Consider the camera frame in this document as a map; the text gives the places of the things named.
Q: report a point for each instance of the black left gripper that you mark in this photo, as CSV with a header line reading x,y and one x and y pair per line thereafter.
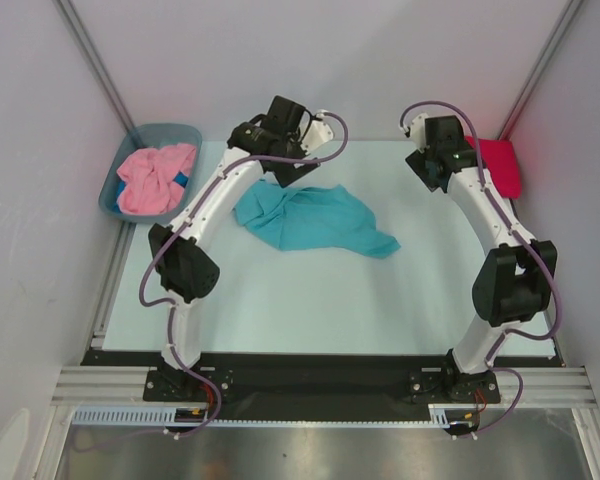
x,y
286,172

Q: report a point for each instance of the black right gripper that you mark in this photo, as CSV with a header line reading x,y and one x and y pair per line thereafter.
x,y
425,168

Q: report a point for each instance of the teal t-shirt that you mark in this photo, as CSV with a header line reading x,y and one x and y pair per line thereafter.
x,y
297,219

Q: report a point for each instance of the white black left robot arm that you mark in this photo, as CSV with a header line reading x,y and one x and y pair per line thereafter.
x,y
186,272

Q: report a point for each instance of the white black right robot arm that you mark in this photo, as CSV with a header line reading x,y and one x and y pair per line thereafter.
x,y
513,283

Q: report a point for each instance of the folded red t-shirt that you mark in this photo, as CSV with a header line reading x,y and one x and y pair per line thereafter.
x,y
499,157

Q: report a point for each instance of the blue t-shirt in basket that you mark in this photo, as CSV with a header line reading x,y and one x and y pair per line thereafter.
x,y
180,180

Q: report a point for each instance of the pink t-shirt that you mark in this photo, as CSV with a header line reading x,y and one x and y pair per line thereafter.
x,y
149,174

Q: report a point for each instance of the grey-blue plastic basket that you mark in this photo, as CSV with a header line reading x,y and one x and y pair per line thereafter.
x,y
155,135

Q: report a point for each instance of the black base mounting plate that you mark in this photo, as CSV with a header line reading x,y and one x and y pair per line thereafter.
x,y
417,379

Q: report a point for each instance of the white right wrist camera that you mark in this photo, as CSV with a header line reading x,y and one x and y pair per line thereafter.
x,y
415,131

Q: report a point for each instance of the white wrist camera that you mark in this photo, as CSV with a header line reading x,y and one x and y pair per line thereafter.
x,y
415,131
315,132

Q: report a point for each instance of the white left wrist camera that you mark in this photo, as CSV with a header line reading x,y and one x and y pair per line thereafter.
x,y
315,132

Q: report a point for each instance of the right aluminium corner post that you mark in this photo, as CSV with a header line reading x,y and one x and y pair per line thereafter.
x,y
558,34

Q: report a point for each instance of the aluminium corner post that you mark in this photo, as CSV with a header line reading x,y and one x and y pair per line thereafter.
x,y
94,61
558,34

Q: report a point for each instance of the aluminium front rail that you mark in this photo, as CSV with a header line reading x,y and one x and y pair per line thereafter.
x,y
99,385

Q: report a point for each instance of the left aluminium corner post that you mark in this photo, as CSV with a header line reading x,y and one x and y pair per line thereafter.
x,y
94,61

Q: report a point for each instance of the white slotted cable duct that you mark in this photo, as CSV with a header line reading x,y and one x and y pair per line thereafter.
x,y
189,417

